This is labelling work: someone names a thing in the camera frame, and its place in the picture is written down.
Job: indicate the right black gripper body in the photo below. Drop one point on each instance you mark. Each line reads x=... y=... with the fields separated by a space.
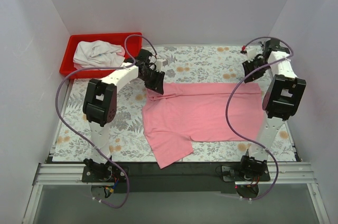
x=252 y=68

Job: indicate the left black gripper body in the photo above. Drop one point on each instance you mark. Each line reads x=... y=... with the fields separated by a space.
x=152 y=78

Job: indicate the pink t shirt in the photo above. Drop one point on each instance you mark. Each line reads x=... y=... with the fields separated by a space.
x=199 y=112

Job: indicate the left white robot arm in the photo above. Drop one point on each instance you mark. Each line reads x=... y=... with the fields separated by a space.
x=100 y=102

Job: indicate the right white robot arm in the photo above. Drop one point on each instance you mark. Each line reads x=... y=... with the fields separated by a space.
x=283 y=96

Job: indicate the floral table mat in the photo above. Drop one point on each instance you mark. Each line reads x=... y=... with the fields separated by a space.
x=127 y=141

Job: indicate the red plastic bin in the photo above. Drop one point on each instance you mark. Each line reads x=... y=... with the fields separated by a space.
x=134 y=45

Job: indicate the white t shirt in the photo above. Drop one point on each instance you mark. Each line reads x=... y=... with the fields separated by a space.
x=98 y=54

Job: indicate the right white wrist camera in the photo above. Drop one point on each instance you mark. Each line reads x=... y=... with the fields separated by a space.
x=249 y=52

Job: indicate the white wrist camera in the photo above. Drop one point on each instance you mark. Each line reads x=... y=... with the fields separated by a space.
x=249 y=52
x=160 y=63

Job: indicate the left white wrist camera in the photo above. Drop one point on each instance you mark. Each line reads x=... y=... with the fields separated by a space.
x=160 y=63

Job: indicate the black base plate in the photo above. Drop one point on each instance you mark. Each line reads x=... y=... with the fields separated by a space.
x=178 y=177

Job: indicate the aluminium frame rail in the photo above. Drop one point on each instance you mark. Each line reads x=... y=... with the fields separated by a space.
x=59 y=174

